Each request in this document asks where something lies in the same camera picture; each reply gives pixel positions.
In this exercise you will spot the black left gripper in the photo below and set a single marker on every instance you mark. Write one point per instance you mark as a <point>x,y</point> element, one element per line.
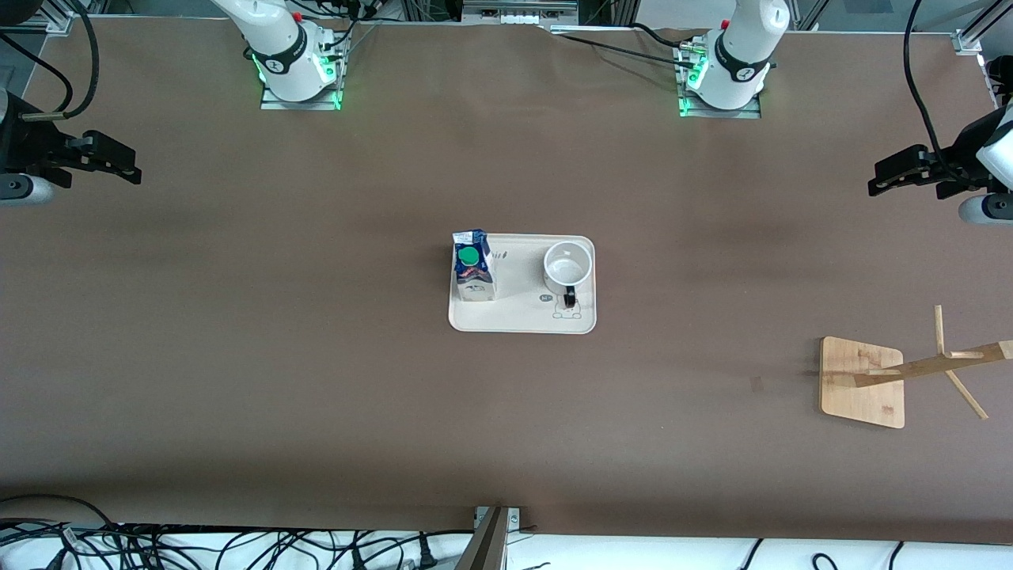
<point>961,158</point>

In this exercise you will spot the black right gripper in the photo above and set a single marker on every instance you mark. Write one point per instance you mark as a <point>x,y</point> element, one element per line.
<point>28,145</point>

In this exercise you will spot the white mug with smiley face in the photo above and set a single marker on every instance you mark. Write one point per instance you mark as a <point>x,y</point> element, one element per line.
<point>567,269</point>

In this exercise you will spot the blue white milk carton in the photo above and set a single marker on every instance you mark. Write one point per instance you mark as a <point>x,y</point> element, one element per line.
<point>473,277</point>

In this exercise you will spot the wooden cup rack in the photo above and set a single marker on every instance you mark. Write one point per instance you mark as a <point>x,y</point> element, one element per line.
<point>863,388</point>

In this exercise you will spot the brown paper table cover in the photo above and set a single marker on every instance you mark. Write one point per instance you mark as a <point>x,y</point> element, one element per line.
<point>237,332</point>

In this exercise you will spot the cream tray with bear print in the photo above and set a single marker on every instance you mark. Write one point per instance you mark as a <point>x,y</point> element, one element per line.
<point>522,310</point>

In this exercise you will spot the white power strip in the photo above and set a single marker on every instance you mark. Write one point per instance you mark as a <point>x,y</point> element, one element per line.
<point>518,14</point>

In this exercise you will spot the aluminium frame profile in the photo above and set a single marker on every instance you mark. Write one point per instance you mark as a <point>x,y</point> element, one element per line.
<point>969,39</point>
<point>55,22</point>

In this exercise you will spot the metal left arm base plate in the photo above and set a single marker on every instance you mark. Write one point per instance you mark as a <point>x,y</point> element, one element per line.
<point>696,109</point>

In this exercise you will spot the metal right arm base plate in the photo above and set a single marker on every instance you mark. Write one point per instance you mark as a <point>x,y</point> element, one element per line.
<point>316,104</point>

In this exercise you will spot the grey aluminium post with bracket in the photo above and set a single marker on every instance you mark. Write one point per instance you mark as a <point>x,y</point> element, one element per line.
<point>484,546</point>

